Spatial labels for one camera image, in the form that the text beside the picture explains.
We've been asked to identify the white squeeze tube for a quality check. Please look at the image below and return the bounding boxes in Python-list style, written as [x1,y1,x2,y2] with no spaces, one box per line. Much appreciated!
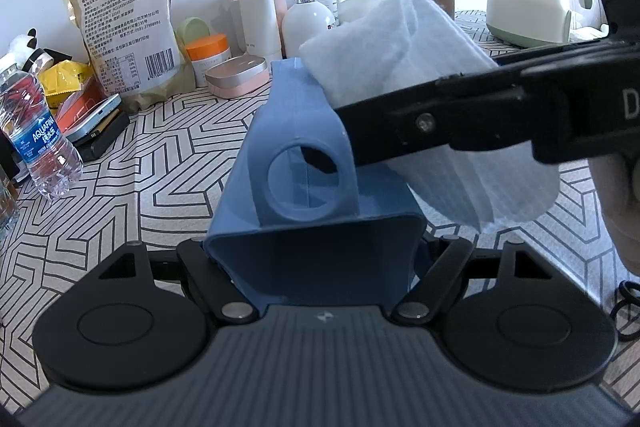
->
[239,0,282,63]

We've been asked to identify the Aquafina water bottle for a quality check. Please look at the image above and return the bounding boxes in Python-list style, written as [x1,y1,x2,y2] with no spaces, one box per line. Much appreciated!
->
[1,54,84,202]

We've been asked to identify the white round humidifier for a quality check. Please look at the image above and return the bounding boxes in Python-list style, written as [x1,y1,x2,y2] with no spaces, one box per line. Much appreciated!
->
[337,0,381,25]

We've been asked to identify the beige food pouch bag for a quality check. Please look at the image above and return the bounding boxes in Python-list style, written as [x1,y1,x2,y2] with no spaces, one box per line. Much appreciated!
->
[63,0,195,113]

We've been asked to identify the orange lid jar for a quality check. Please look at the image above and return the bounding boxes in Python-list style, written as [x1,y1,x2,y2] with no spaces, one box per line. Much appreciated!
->
[186,34,231,88]

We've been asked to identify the white pump lotion bottle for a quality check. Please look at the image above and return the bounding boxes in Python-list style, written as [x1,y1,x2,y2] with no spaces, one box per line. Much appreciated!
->
[282,0,335,58]

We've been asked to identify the panda figurine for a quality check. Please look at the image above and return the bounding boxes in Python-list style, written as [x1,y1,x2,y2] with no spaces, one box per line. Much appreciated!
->
[9,28,54,75]

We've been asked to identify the white cleaning cloth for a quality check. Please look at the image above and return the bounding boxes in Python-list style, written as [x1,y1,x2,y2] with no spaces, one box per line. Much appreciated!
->
[299,0,560,232]

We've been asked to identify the green lid jar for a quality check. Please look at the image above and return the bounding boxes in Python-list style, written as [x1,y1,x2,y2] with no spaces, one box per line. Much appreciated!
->
[176,17,210,48]

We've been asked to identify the person hand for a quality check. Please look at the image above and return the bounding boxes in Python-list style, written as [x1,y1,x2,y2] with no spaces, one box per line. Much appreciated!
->
[588,154,640,275]

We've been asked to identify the pink compact case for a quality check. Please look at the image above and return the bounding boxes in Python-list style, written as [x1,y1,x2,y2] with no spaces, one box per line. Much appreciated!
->
[205,54,269,100]

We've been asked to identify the silver blue phone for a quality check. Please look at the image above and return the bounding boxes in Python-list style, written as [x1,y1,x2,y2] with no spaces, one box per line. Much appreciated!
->
[64,94,122,143]

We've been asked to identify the black flat case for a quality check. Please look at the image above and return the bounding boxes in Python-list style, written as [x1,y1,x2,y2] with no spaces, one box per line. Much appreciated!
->
[74,110,130,162]

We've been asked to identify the yellow snack packet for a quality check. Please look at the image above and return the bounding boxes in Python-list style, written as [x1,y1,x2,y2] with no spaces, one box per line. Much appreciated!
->
[38,61,93,108]

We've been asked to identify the blue plastic container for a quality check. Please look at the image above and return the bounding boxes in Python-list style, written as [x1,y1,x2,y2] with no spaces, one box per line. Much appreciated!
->
[204,58,425,312]

